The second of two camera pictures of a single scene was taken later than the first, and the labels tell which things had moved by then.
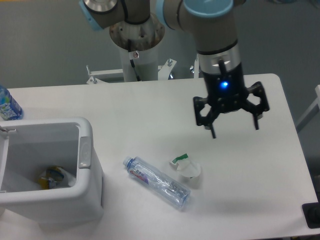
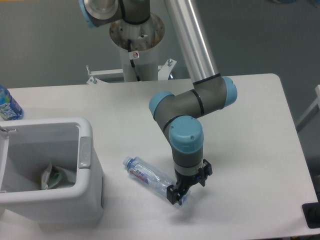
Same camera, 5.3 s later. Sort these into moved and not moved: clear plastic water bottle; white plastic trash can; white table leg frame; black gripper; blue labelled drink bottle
Moved: black gripper
Not moved: clear plastic water bottle; blue labelled drink bottle; white plastic trash can; white table leg frame
